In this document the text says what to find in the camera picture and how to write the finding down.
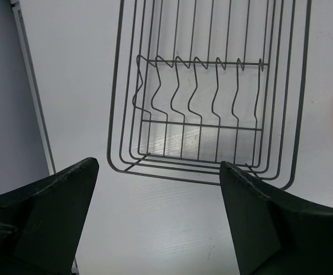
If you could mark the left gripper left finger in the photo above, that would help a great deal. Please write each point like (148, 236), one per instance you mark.
(41, 223)

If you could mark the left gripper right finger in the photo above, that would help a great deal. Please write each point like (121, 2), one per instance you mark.
(273, 231)

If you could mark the metal wire dish rack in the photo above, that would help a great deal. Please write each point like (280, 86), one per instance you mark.
(198, 83)

